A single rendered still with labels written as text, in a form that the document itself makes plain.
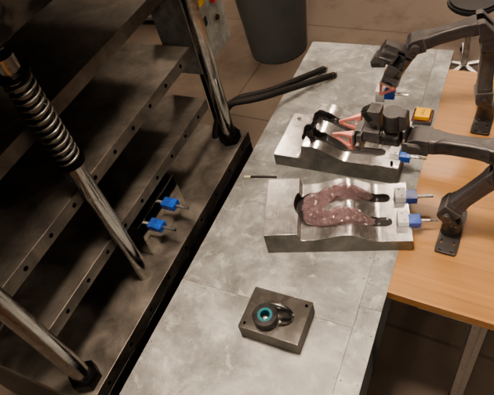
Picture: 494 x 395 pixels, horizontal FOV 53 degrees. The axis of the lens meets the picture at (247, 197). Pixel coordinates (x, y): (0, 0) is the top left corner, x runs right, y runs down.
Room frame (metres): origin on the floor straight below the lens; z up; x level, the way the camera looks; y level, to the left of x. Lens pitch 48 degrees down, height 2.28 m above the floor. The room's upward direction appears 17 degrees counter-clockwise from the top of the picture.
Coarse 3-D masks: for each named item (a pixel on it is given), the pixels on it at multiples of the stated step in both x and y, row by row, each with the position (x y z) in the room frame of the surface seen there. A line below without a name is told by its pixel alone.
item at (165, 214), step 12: (168, 180) 1.39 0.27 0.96; (156, 192) 1.35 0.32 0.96; (168, 192) 1.37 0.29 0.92; (180, 192) 1.42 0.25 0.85; (156, 204) 1.30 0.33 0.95; (180, 204) 1.39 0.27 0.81; (144, 216) 1.25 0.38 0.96; (156, 216) 1.28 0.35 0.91; (168, 216) 1.32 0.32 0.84; (132, 228) 1.22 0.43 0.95; (144, 228) 1.22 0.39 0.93; (144, 240) 1.20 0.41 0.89; (156, 240) 1.24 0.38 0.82
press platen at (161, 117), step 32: (160, 128) 1.62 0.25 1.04; (192, 128) 1.60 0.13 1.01; (128, 160) 1.48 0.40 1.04; (160, 160) 1.43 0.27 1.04; (128, 192) 1.31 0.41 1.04; (96, 224) 1.20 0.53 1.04; (128, 224) 1.19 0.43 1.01; (64, 256) 1.10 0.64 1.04; (96, 256) 1.06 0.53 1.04; (32, 288) 1.01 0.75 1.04; (64, 288) 0.97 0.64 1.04; (64, 320) 0.88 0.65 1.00
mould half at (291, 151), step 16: (336, 112) 1.53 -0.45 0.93; (288, 128) 1.59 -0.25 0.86; (320, 128) 1.46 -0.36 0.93; (336, 128) 1.45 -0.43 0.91; (288, 144) 1.50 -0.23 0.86; (304, 144) 1.39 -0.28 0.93; (320, 144) 1.37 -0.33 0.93; (368, 144) 1.34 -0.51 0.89; (400, 144) 1.29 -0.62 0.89; (288, 160) 1.43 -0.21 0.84; (304, 160) 1.39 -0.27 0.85; (320, 160) 1.35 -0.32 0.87; (336, 160) 1.31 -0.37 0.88; (352, 160) 1.29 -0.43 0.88; (368, 160) 1.26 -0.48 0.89; (384, 160) 1.23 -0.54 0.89; (400, 160) 1.21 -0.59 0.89; (352, 176) 1.28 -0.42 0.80; (368, 176) 1.24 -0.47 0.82; (384, 176) 1.20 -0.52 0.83
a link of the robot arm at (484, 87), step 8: (480, 40) 1.42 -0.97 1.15; (480, 48) 1.39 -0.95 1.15; (480, 56) 1.39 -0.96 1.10; (488, 56) 1.37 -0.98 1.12; (480, 64) 1.38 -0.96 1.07; (488, 64) 1.37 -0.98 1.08; (480, 72) 1.38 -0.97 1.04; (488, 72) 1.36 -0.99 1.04; (480, 80) 1.37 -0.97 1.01; (488, 80) 1.36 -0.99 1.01; (480, 88) 1.37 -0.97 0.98; (488, 88) 1.36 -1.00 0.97; (480, 96) 1.36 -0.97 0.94; (488, 96) 1.35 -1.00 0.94
